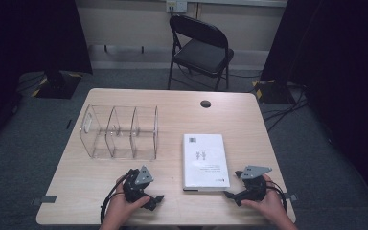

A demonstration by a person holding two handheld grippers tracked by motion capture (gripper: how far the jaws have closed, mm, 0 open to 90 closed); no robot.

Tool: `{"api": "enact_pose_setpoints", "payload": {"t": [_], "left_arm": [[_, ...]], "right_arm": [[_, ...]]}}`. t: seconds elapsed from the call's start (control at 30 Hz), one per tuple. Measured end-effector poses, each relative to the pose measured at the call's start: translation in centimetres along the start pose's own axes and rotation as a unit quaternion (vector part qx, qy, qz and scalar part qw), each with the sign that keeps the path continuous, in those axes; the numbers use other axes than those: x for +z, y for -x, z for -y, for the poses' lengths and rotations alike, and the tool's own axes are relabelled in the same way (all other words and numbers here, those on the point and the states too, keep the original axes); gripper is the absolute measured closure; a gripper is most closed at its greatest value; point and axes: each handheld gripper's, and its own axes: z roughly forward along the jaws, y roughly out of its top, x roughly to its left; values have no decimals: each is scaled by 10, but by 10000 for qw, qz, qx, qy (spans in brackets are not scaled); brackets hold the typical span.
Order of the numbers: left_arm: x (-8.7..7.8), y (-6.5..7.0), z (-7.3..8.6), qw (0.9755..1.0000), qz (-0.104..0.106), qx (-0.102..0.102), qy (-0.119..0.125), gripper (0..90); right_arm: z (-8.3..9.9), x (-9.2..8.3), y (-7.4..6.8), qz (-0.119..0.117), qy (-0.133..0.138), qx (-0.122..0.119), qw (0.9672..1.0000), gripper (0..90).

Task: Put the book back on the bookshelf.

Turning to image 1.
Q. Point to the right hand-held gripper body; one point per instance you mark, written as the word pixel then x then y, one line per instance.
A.
pixel 257 188

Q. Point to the black round table grommet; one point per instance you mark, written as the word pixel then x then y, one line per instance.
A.
pixel 205 103

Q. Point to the white book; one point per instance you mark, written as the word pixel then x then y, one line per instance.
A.
pixel 206 159

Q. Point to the clear acrylic file organizer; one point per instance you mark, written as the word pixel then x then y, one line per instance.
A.
pixel 118 140

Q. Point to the person's left hand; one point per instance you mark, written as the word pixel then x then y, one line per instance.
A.
pixel 121 209

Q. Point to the white wall socket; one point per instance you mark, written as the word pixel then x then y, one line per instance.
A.
pixel 176 5

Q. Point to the grey wall trunking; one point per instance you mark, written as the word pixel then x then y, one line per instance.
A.
pixel 124 52

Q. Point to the black curtain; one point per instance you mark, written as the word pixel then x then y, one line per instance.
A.
pixel 28 41
pixel 341 80

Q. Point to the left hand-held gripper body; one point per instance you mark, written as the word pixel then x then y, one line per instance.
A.
pixel 132 188

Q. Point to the black stand base striped tape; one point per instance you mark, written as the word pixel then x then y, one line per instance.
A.
pixel 59 84
pixel 270 91

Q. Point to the grey tape strip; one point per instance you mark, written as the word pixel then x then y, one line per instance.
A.
pixel 291 197
pixel 44 199

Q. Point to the black folding chair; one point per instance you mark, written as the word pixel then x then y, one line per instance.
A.
pixel 202 54

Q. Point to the person's right hand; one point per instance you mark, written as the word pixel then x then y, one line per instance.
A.
pixel 273 206

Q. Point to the small black floor object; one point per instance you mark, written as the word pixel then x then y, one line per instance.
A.
pixel 69 124

